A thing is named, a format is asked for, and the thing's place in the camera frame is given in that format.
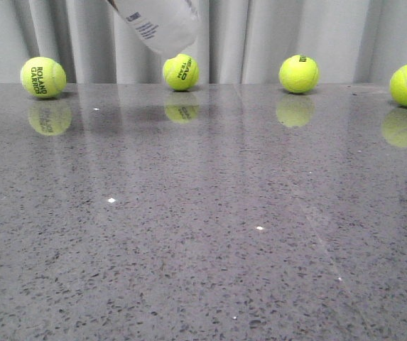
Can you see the clear Wilson tennis ball can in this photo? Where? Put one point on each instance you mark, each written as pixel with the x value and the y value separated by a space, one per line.
pixel 166 27

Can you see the Head Team yellow tennis ball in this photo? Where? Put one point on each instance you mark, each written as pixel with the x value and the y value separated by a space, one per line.
pixel 181 72

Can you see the Wilson yellow tennis ball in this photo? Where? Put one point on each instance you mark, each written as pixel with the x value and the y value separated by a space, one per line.
pixel 299 74

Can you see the Roland Garros yellow tennis ball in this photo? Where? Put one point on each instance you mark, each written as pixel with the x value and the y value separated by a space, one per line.
pixel 43 77

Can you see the grey pleated curtain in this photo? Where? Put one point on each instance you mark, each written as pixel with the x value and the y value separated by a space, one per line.
pixel 238 41

